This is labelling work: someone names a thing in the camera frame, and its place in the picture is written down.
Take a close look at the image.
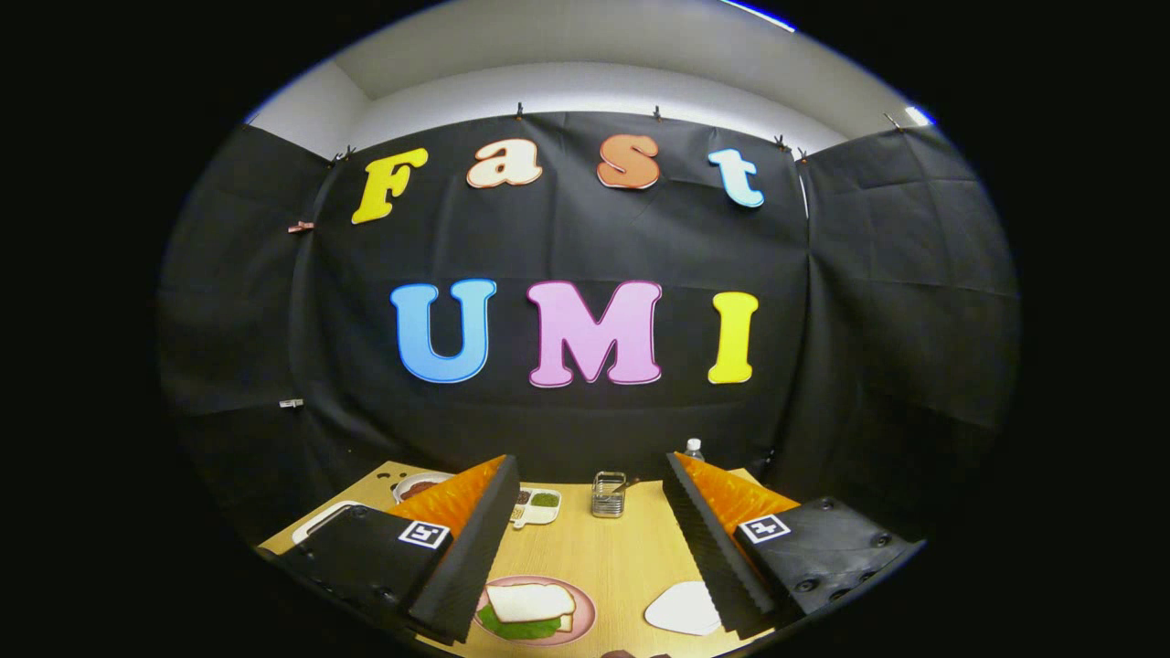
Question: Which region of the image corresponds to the grey plate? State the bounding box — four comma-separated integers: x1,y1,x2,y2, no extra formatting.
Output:
391,472,455,505

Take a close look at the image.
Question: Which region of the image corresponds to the white divided seed dish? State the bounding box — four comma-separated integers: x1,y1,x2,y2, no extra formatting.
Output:
510,487,563,530

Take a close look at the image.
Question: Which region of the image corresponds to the white plate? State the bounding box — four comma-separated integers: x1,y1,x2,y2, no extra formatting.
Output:
644,581,723,637

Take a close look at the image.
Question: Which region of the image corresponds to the green lettuce leaf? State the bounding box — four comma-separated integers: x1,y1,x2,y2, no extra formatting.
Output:
477,603,563,641

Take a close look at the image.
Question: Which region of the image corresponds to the metal wire utensil holder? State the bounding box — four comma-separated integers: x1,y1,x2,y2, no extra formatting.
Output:
590,471,628,519

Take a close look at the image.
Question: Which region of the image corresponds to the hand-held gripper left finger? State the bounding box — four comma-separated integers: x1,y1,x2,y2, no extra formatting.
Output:
274,454,520,645

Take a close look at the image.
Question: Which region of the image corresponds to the black backdrop cloth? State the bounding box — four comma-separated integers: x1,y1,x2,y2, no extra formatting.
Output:
155,110,1022,549

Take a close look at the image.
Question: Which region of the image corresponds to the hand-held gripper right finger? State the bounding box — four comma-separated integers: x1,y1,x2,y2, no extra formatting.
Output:
663,451,924,641

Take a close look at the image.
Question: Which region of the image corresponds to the pink plate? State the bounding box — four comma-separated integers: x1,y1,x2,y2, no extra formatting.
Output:
473,575,597,648

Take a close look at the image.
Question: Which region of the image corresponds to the long ceiling light strip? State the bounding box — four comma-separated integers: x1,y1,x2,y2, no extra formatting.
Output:
718,0,796,33

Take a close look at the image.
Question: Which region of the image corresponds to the white toaster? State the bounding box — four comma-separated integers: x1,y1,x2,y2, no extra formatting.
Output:
292,500,371,547

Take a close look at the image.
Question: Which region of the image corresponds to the plain bread slice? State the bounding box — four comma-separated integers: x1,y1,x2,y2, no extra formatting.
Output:
485,583,577,624

